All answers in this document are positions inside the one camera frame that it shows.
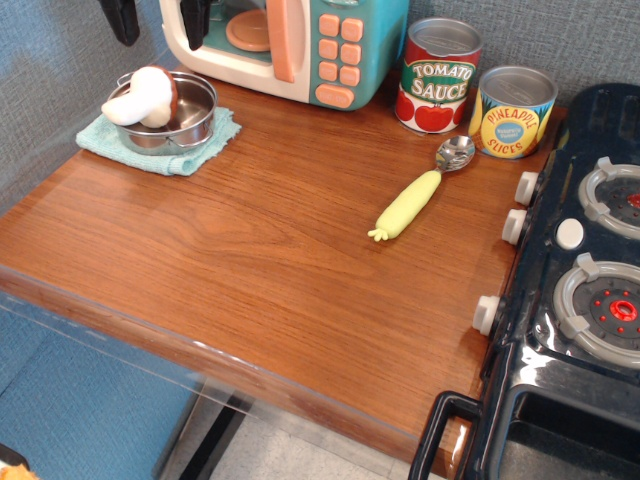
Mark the stainless steel pot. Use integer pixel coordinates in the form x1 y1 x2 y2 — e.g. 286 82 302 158
104 71 218 156

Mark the pineapple slices can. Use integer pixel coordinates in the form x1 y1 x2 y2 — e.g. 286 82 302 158
469 65 558 159

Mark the toy microwave teal and cream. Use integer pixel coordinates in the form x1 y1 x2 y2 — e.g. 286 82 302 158
160 1 409 111

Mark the black toy stove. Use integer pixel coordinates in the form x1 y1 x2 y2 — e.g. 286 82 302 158
410 83 639 479

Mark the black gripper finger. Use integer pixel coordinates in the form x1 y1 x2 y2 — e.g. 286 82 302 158
180 0 210 51
99 0 140 46

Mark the teal folded cloth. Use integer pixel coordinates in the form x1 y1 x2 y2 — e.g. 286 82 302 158
75 107 241 176

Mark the orange object bottom left corner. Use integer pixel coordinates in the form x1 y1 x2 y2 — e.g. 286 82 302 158
0 444 39 480

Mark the white plush mushroom brown cap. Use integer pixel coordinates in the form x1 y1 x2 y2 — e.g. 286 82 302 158
101 66 178 128

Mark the tomato sauce can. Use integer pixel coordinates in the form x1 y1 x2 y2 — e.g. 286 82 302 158
395 17 483 134

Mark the spoon with yellow-green handle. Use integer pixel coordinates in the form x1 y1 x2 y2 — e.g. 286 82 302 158
367 135 476 242

